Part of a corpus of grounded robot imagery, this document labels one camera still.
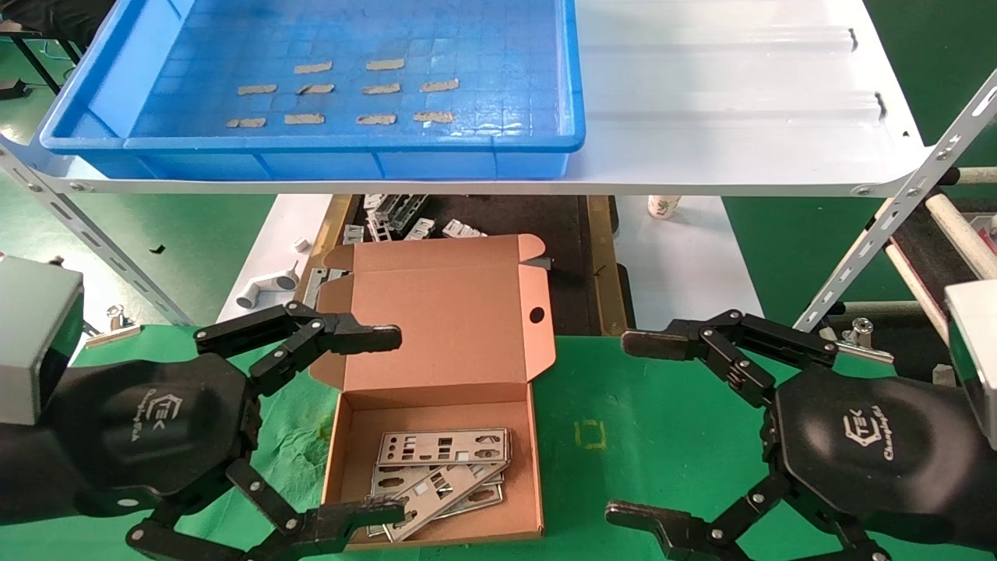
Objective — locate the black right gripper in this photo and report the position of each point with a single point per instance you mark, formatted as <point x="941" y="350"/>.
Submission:
<point x="857" y="452"/>

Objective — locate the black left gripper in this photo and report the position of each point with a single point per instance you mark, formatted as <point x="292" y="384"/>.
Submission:
<point x="148" y="421"/>

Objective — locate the brown cardboard box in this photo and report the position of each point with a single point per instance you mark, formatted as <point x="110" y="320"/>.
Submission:
<point x="444" y="327"/>

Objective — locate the blue plastic tray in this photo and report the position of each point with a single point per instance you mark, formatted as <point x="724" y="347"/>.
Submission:
<point x="467" y="47"/>

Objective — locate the green table cloth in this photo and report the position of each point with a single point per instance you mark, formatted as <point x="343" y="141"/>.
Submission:
<point x="639" y="405"/>

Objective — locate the grey metal hinge plate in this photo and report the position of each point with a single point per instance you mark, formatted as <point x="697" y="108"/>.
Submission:
<point x="315" y="288"/>

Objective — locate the white pipe fitting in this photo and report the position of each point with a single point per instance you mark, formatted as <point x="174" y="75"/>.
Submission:
<point x="269" y="282"/>

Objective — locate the white small cup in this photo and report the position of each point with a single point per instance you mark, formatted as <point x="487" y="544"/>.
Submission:
<point x="664" y="205"/>

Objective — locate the silver binder clip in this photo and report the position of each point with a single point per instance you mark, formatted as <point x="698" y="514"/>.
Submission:
<point x="109" y="337"/>
<point x="861" y="335"/>

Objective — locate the white roller tube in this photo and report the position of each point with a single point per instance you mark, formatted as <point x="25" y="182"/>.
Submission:
<point x="974" y="175"/>
<point x="966" y="238"/>
<point x="915" y="288"/>

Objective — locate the white metal shelf board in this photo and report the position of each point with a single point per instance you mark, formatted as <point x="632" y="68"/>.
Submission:
<point x="740" y="101"/>

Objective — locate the silver metal bracket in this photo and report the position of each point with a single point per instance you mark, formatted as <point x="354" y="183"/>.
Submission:
<point x="379" y="228"/>
<point x="401" y="210"/>
<point x="463" y="229"/>
<point x="354" y="234"/>
<point x="372" y="201"/>
<point x="420" y="229"/>

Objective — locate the grey perforated shelf post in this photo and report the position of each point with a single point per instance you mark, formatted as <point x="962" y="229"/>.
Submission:
<point x="78" y="226"/>
<point x="896" y="212"/>

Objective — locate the grey right wrist camera housing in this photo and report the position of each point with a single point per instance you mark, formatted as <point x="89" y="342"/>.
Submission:
<point x="974" y="335"/>

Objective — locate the grey wrist camera housing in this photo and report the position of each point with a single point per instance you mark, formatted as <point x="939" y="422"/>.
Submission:
<point x="974" y="335"/>
<point x="31" y="335"/>

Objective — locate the grey left wrist camera housing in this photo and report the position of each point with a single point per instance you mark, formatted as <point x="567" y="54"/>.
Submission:
<point x="31" y="335"/>

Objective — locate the black frame table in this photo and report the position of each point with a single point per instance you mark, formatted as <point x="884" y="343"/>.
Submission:
<point x="47" y="15"/>

